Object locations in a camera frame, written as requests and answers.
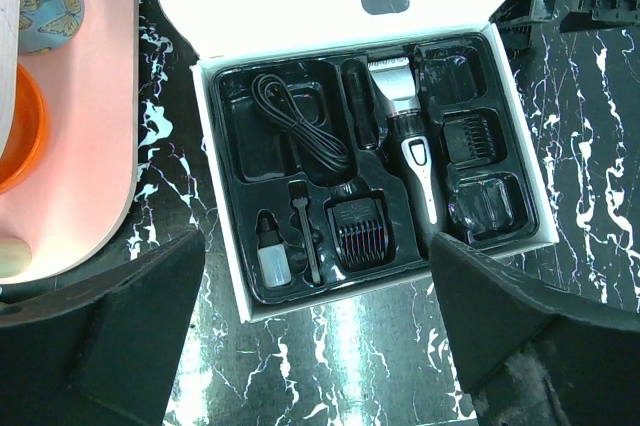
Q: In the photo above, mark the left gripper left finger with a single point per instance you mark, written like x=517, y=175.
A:
x=104, y=350

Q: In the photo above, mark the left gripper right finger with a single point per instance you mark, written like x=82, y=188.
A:
x=529, y=353

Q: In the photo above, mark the small black comb guard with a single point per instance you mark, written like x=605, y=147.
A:
x=469, y=141

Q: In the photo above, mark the small white oil bottle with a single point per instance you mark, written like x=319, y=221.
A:
x=271, y=252

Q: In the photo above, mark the black comb attachment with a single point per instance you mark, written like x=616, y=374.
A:
x=361, y=233

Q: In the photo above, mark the black silver hair clipper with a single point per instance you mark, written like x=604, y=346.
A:
x=411, y=155

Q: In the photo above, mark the white clipper kit box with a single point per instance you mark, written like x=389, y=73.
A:
x=269, y=88

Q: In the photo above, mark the black cleaning brush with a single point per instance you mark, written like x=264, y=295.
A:
x=300, y=202

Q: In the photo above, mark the pink tiered wooden shelf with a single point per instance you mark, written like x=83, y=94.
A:
x=81, y=190

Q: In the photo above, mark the orange cup on shelf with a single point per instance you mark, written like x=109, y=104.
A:
x=29, y=134

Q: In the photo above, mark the black pen under box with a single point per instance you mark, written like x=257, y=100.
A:
x=361, y=105

